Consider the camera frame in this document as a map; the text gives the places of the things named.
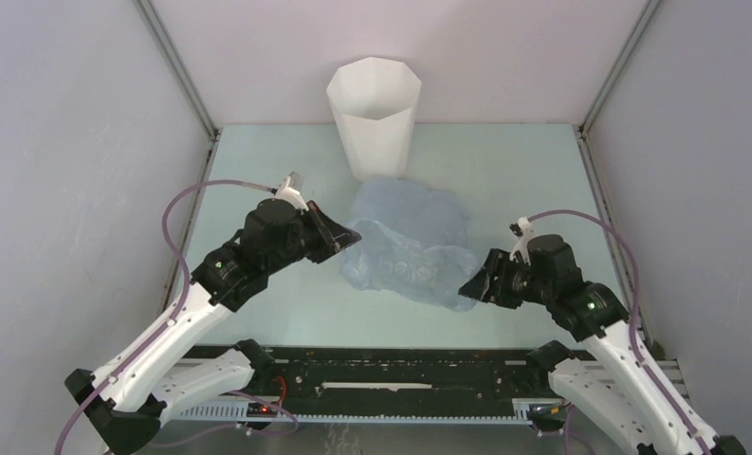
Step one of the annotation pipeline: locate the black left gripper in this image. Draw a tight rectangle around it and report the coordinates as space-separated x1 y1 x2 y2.
266 200 361 274

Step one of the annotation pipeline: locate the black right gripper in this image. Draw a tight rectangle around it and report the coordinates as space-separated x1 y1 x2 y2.
458 247 554 309

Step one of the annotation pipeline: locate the light blue plastic trash bag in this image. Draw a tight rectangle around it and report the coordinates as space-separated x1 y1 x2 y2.
339 177 481 312

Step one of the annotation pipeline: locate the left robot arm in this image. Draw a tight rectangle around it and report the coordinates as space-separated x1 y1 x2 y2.
65 198 361 454

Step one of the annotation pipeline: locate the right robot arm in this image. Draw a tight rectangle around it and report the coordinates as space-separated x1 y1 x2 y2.
459 234 745 454

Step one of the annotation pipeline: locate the white faceted trash bin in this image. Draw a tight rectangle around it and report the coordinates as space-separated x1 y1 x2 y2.
326 57 422 182

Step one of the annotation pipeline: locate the small electronics board with leds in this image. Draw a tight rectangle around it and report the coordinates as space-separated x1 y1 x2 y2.
245 402 280 419

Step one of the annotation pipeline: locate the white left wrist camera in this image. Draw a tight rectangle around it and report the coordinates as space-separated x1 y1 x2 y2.
274 172 308 210

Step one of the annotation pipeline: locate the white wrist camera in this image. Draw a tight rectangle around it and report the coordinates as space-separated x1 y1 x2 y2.
509 217 535 264
274 172 308 210

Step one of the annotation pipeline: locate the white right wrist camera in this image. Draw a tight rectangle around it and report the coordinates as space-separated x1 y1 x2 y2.
509 217 535 264

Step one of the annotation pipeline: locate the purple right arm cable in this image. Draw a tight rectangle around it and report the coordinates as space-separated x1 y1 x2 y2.
527 209 713 455

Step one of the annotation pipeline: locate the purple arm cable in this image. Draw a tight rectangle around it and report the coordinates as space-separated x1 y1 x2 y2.
527 209 713 455
53 179 278 455

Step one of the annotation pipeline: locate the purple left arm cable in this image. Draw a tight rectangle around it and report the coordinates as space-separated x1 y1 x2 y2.
53 179 278 455

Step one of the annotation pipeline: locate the left aluminium frame post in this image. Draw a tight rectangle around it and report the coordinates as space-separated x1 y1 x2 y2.
132 0 220 141

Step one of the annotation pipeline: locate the aluminium frame post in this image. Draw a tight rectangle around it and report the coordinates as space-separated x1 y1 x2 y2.
132 0 220 141
578 0 664 137

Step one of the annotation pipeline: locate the right aluminium frame post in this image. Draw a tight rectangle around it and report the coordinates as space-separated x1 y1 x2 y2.
578 0 664 137

